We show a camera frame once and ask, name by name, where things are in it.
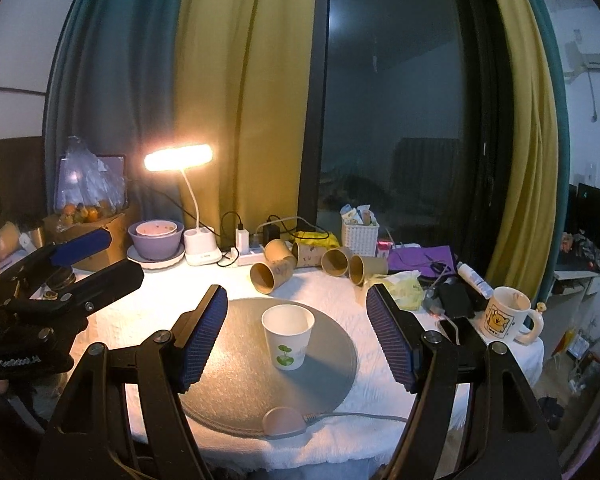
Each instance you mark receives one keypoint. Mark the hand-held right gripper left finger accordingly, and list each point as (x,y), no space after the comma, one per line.
(202,340)

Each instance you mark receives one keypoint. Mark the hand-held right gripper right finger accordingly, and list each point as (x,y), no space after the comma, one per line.
(392,340)

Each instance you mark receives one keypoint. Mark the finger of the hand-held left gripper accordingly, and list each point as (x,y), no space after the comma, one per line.
(80,249)
(107,280)

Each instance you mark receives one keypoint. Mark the white paper cup green print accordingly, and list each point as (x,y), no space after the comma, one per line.
(286,340)

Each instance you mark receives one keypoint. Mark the brown paper cup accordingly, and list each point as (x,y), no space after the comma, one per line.
(279,251)
(307,254)
(336,262)
(272,276)
(367,267)

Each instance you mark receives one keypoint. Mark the cardboard box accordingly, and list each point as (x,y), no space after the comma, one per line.
(115,240)

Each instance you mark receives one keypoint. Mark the pale green tissue packet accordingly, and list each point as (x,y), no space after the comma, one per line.
(402,290)

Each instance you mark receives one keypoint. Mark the purple bowl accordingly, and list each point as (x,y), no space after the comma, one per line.
(152,247)

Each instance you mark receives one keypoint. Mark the round grey mat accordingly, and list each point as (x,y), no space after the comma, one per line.
(240,390)

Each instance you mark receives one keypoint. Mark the white plate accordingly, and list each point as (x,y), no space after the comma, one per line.
(172,258)

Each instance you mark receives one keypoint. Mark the clear plastic bag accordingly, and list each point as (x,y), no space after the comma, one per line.
(87,180)

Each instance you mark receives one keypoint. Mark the pink bowl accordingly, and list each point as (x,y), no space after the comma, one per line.
(156,229)

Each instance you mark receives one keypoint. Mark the black box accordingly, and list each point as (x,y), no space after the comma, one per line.
(455,300)

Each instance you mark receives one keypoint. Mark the black phone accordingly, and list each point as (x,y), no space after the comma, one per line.
(467,340)

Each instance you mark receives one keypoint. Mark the purple notebook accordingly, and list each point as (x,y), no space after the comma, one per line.
(420,260)

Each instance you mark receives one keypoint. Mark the white power strip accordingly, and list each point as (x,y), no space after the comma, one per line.
(245,258)

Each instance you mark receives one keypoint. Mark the white desk lamp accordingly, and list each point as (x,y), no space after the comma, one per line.
(200,247)

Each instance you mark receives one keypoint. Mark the white tube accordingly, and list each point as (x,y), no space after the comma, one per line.
(474,278)

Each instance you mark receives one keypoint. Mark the white woven basket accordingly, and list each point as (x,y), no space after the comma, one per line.
(360,239)

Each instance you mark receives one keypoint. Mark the white charger plug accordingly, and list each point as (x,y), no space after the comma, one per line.
(242,239)

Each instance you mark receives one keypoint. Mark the cream mug bear print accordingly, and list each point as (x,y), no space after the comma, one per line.
(502,317)

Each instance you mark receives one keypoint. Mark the pink mat controller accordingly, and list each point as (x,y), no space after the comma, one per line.
(282,422)

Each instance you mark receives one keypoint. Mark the black charger plug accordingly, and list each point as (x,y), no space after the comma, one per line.
(271,235)

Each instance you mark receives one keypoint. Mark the yellow packet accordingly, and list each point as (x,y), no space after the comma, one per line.
(310,237)

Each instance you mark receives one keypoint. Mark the teal curtain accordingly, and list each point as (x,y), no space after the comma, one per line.
(555,60)
(120,85)

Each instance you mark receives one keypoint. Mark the yellow curtain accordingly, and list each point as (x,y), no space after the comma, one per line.
(250,85)
(522,135)

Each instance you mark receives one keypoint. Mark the white air conditioner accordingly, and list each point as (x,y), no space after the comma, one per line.
(597,57)

